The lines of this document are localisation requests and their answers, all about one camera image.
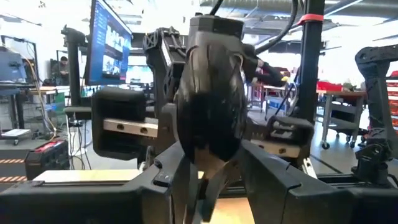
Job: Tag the black frame post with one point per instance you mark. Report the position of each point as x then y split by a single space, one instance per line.
309 62

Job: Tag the wooden top metal cart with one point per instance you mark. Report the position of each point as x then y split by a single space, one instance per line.
342 92

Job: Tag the person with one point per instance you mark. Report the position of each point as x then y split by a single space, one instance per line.
62 71

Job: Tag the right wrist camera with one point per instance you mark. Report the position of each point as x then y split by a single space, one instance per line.
217 26

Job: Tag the black and red toolbox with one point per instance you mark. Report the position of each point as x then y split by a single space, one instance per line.
46 158

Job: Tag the red bin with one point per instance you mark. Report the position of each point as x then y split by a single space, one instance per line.
328 86

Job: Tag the black monitor stand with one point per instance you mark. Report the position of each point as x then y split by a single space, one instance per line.
74 62

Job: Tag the blue equipment box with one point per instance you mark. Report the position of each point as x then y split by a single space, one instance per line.
12 65

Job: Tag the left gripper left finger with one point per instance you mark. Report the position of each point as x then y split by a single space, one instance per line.
155 199

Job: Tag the computer monitor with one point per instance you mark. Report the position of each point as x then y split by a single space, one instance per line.
109 46

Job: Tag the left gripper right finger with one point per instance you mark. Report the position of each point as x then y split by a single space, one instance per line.
273 193

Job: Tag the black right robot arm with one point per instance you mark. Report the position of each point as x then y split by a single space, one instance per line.
377 93

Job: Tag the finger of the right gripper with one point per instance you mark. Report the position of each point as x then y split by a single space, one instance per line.
292 127
118 102

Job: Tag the red tape band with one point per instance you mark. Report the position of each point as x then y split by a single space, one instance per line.
311 18

